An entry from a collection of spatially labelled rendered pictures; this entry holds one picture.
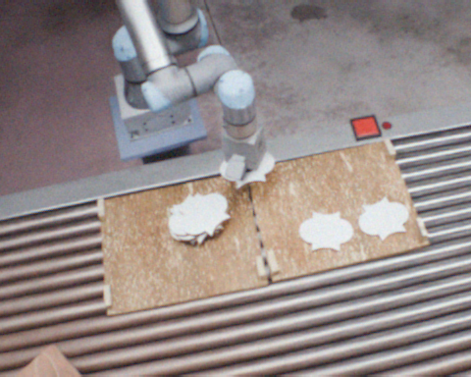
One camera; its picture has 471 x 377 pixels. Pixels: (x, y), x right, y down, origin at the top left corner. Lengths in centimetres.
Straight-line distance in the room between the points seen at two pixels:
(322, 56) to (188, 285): 202
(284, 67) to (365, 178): 167
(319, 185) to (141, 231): 49
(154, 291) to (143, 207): 26
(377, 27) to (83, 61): 157
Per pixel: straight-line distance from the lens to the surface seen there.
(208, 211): 173
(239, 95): 146
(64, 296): 181
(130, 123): 204
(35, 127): 349
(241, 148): 160
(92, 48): 378
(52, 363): 160
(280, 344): 164
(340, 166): 187
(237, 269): 172
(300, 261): 172
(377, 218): 177
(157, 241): 179
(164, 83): 153
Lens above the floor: 244
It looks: 57 degrees down
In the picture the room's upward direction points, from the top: 4 degrees counter-clockwise
